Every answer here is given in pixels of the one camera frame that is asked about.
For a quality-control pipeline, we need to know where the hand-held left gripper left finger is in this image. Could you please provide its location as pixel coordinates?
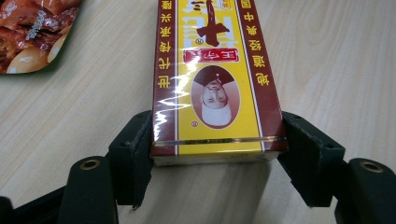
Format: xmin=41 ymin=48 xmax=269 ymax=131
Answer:
xmin=108 ymin=110 xmax=154 ymax=209

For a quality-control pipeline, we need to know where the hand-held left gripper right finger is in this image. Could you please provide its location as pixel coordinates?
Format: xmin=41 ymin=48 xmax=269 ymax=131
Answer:
xmin=277 ymin=110 xmax=347 ymax=208

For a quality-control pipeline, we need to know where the yellow and maroon box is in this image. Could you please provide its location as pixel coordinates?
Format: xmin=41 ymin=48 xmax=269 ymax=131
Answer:
xmin=149 ymin=0 xmax=290 ymax=167

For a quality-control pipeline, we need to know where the braised meat picture packet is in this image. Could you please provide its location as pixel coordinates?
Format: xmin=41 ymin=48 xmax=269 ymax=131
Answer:
xmin=0 ymin=0 xmax=83 ymax=76

